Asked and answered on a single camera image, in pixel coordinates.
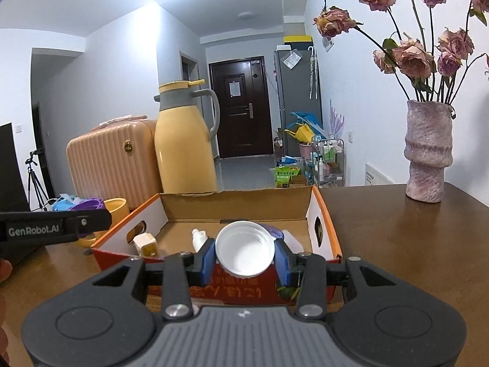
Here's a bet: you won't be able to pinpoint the dark brown door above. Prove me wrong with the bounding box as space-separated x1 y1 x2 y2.
208 57 274 160

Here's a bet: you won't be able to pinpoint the black camera tripod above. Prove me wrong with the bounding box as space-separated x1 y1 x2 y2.
25 150 51 212

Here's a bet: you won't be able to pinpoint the person's left hand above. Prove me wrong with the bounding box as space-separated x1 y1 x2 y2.
0 258 13 356

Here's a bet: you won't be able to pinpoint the yellow mug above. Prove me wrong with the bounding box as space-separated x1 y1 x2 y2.
75 198 131 249

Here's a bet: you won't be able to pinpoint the pink ribbed suitcase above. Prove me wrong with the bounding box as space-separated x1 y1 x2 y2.
66 115 163 212

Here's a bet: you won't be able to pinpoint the red cardboard box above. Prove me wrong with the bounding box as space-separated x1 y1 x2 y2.
91 185 343 306

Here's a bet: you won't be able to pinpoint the grey refrigerator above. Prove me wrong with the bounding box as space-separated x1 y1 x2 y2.
273 44 324 158

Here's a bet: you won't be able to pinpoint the yellow thermos jug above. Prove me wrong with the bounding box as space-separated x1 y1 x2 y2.
154 79 221 194

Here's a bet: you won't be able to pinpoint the blue plastic object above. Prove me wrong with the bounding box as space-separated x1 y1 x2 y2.
290 112 325 134

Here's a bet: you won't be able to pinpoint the wire storage cart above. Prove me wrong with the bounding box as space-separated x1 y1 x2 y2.
311 135 346 189

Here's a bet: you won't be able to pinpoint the dried pink roses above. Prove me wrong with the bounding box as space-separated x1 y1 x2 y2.
313 0 489 105

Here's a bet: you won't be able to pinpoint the clear plastic bag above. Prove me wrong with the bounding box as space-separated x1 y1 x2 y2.
281 51 303 70

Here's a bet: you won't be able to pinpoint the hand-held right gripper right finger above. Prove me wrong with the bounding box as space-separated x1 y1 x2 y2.
273 238 400 320

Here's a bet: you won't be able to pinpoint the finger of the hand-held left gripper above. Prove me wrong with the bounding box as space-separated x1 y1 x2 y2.
74 208 113 238

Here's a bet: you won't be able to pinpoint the pink textured vase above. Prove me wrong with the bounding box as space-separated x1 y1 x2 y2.
404 99 456 203

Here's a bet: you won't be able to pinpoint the white folded umbrella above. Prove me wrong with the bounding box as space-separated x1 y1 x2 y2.
307 46 320 101

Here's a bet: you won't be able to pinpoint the white spray bottle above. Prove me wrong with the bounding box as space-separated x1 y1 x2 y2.
191 228 209 254

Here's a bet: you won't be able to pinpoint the purple wall sticker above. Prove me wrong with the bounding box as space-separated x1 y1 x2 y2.
329 99 347 139

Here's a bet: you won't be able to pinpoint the white plastic cup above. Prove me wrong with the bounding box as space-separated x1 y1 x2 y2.
215 220 276 278

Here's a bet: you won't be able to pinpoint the yellow watering can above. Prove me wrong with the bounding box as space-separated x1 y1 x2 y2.
285 122 314 144

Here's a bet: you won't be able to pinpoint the purple ridged bottle cap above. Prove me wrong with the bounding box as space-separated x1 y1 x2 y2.
69 198 106 211

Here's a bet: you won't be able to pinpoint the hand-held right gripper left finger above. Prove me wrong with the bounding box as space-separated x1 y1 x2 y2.
90 238 218 321

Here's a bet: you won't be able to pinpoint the green snack bag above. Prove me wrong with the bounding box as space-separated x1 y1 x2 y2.
276 165 301 188

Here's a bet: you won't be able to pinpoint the yellow box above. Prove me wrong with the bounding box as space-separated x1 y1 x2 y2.
283 35 314 50

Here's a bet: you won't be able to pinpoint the blue tissue pack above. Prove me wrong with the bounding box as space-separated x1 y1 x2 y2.
51 194 79 212

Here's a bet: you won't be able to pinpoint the cream square bottle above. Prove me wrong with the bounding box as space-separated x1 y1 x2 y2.
133 233 158 258

